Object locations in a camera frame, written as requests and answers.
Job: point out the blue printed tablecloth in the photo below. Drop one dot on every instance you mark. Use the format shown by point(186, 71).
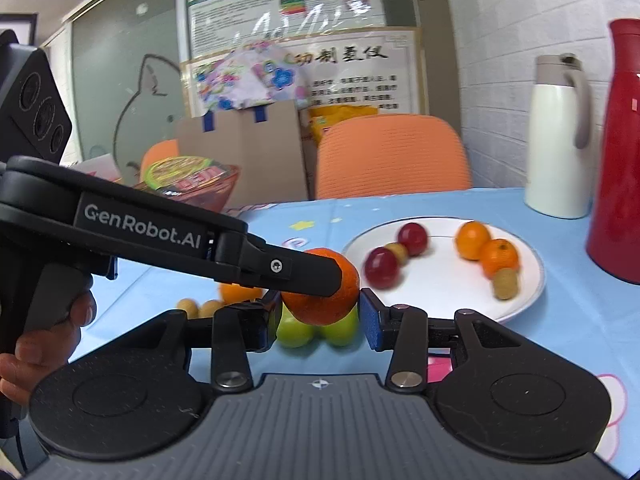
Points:
point(565, 320)

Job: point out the large smooth orange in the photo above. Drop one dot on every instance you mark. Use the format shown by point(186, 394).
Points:
point(240, 292)

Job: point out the mandarin with stem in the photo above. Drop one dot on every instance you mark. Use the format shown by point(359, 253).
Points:
point(499, 258)

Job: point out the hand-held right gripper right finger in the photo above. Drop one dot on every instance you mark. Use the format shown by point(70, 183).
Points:
point(369, 317)

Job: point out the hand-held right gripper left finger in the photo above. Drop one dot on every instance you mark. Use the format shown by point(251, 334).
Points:
point(274, 322)

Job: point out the pink plastic bowl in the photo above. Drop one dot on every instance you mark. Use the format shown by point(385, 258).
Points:
point(220, 195)

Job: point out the bumpy mandarin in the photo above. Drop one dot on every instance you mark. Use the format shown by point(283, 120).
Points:
point(320, 309)

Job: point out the white plate with dark rim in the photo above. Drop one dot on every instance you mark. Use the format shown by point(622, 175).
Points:
point(440, 287)

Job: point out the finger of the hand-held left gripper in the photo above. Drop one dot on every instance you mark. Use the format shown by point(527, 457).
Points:
point(300, 272)

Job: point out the orange mesh chair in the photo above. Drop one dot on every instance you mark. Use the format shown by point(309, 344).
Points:
point(390, 157)

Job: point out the white thermos jug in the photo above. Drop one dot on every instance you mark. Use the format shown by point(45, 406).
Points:
point(555, 150)

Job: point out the instant noodle cup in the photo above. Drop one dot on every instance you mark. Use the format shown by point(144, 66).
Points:
point(185, 172)

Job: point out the framed text wall poster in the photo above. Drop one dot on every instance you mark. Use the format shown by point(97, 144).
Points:
point(360, 70)

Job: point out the brown cardboard box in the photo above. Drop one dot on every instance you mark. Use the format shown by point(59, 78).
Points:
point(265, 160)

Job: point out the glossy wall notice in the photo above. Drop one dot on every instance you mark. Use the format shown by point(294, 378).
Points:
point(240, 5)

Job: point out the green jujube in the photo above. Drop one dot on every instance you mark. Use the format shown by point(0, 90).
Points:
point(294, 334)
point(342, 332)

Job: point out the dark red plum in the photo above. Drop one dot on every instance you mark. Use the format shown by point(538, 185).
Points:
point(413, 238)
point(381, 267)

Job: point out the person's left hand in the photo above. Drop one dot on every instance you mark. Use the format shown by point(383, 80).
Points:
point(40, 360)

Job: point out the red thermos jug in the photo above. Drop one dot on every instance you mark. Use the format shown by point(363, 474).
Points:
point(620, 170)

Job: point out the cartoon animal outline decal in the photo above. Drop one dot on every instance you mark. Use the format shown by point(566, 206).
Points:
point(150, 85)

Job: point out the floral cloth bag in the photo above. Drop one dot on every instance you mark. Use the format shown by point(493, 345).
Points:
point(250, 77)

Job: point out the yellow plastic bag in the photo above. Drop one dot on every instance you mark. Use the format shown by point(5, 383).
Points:
point(325, 122)

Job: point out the blue tape strip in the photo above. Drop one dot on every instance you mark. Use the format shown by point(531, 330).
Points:
point(208, 121)
point(260, 114)

